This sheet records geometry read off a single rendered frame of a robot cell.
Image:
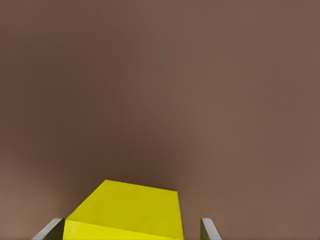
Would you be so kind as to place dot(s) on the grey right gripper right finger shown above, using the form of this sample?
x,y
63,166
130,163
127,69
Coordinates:
x,y
208,230

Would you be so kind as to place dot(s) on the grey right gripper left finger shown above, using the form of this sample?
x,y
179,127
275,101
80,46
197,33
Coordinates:
x,y
51,231

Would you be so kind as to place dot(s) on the yellow block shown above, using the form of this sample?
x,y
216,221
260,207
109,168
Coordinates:
x,y
130,212

